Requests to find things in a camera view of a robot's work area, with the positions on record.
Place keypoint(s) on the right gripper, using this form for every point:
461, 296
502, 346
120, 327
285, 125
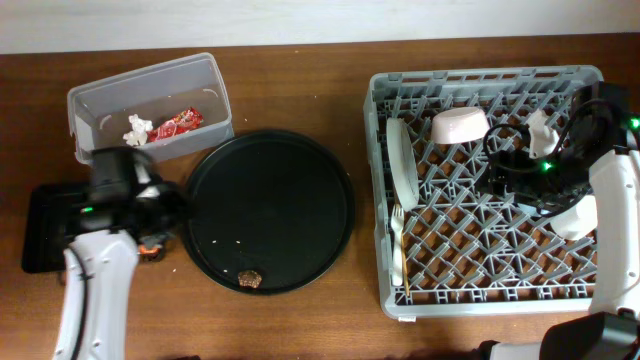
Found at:
516, 182

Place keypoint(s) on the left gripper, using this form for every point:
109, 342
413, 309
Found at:
171, 205

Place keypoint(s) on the orange carrot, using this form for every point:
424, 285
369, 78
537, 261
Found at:
149, 250

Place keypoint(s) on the white cup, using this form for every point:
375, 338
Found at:
575, 223

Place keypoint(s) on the white tissue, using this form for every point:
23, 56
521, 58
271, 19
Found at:
138, 135

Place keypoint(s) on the red snack wrapper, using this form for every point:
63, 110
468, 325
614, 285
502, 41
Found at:
187, 120

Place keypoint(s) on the pink bowl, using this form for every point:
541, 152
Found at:
459, 125

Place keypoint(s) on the grey dishwasher rack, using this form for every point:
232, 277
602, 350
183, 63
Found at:
468, 253

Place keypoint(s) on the grey plate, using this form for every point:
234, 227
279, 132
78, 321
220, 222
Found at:
402, 164

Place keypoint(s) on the white plastic fork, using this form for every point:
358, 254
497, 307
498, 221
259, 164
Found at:
397, 225

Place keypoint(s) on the wooden chopstick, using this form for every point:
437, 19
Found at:
404, 267

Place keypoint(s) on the blue cup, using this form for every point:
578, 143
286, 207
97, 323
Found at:
528, 209

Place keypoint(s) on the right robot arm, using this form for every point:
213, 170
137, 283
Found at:
610, 330

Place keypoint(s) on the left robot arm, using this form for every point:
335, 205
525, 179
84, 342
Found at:
128, 207

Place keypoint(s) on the clear plastic bin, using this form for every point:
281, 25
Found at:
99, 112

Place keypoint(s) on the black round tray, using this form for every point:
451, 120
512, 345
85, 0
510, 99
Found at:
272, 201

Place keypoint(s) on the brown walnut shell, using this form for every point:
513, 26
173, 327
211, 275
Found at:
249, 279

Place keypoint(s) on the black rectangular tray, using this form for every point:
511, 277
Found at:
54, 220

